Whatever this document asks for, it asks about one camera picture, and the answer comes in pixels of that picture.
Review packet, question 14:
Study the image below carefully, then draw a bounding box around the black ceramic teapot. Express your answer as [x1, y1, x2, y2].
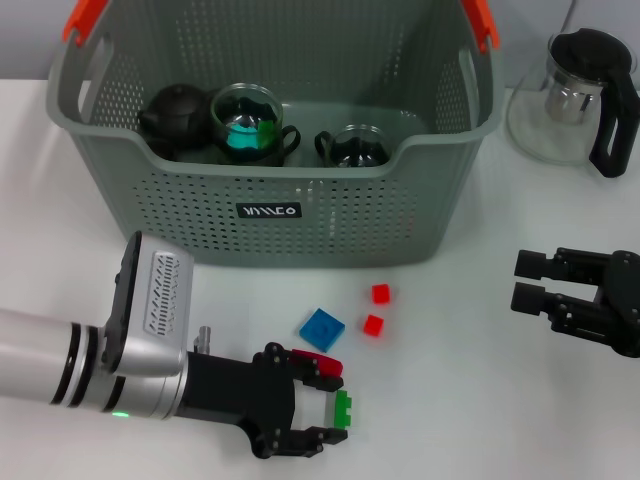
[137, 83, 217, 150]

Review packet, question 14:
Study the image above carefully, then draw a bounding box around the green notched brick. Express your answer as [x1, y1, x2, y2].
[332, 389, 354, 430]

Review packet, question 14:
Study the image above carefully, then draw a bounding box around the grey perforated storage bin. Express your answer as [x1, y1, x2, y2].
[46, 0, 504, 270]

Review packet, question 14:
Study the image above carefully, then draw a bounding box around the dark red curved brick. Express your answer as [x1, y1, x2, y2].
[290, 348, 345, 381]

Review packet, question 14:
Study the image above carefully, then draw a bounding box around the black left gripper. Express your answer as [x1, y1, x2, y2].
[176, 341, 350, 461]

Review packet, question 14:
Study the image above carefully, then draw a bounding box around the blue square brick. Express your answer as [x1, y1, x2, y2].
[298, 307, 346, 351]

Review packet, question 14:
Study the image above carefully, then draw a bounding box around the silver gripper side knob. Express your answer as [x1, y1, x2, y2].
[193, 324, 215, 355]

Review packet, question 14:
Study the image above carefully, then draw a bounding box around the cyan square brick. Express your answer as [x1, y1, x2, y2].
[225, 123, 261, 154]

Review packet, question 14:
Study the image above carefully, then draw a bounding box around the orange bin carry handle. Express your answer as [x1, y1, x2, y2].
[63, 0, 501, 54]

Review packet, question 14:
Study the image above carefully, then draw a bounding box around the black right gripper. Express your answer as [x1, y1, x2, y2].
[509, 246, 640, 359]

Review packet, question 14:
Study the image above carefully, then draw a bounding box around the glass teacup with black base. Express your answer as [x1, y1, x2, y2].
[209, 83, 303, 167]
[313, 124, 394, 170]

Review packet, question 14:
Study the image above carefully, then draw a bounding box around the glass pitcher with black lid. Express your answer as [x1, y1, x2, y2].
[505, 28, 640, 180]

